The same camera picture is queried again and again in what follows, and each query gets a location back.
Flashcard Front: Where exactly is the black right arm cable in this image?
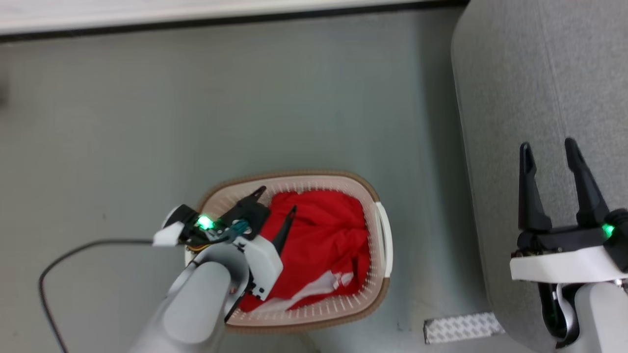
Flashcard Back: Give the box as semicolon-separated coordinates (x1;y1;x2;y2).
537;282;580;350

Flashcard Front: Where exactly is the black and white baseboard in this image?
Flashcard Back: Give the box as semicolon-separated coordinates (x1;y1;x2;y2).
0;0;471;44

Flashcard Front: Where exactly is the white patterned floor strip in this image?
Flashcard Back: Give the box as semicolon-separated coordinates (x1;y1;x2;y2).
423;312;505;345

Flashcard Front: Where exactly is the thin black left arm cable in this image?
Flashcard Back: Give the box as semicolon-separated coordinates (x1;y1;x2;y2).
39;238;155;353

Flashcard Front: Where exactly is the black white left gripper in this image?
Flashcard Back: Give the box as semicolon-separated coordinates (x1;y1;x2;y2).
153;186;298;301

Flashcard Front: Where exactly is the cream perforated laundry basket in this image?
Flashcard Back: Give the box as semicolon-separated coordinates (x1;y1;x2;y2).
184;170;394;335

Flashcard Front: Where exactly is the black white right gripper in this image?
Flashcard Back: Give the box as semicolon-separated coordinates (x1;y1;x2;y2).
509;137;628;283

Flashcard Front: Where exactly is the red and white garment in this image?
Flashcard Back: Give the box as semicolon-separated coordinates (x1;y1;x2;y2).
237;190;372;314

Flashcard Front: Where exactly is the grey fabric sofa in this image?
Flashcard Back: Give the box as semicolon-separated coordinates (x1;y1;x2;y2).
450;0;628;353

